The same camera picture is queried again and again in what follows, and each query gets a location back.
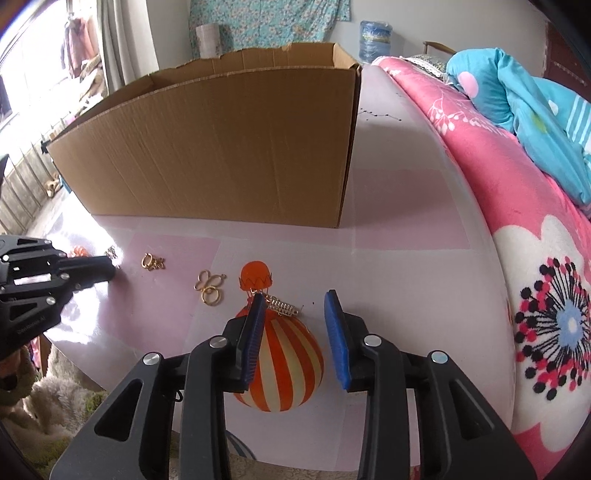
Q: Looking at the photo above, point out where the bronze butterfly charm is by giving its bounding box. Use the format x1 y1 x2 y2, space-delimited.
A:
140 252 165 271

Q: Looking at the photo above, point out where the gold butterfly outline charm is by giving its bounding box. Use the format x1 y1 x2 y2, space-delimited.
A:
193 270 228 292

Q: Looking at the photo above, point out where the grey curtain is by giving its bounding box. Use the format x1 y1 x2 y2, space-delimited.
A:
96 0 159 95

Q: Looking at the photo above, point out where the dark red door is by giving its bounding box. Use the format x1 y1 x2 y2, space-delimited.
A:
543 23 591 101

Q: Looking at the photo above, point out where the rolled floral paper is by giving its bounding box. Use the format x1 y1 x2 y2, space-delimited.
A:
195 23 222 59

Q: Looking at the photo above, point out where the wooden chair frame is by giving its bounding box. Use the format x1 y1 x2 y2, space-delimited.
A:
423 41 457 56

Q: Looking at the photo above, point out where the teal floral hanging cloth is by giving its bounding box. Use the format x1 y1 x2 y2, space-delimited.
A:
188 0 351 57

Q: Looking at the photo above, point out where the blue water jug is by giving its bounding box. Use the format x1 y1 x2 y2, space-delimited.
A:
359 20 393 63

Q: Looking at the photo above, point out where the white fluffy blanket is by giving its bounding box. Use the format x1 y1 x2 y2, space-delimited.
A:
0 345 107 462

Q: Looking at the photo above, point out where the blue patterned quilt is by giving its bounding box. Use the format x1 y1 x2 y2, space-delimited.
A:
446 48 590 215

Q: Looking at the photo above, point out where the pink floral blanket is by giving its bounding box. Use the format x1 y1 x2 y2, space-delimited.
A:
378 57 590 479

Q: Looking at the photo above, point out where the gold spring charm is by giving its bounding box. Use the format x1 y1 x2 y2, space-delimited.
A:
266 295 301 317

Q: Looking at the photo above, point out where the silver abacus charm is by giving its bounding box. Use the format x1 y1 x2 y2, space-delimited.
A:
105 246 118 259

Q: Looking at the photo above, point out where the brown cardboard box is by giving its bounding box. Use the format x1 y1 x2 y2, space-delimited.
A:
48 43 362 228

